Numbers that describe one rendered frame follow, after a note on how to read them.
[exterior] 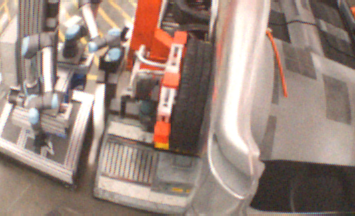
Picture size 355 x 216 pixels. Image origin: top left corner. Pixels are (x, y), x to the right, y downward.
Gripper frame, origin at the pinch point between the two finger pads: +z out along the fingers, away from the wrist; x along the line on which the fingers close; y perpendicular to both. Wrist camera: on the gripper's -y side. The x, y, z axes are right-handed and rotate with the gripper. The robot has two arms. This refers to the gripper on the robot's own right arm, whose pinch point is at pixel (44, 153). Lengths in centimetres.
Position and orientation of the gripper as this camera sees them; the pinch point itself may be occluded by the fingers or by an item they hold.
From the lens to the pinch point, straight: 258.6
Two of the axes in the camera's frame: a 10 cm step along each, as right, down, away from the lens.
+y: 0.4, -7.7, 6.4
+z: -0.2, 6.4, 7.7
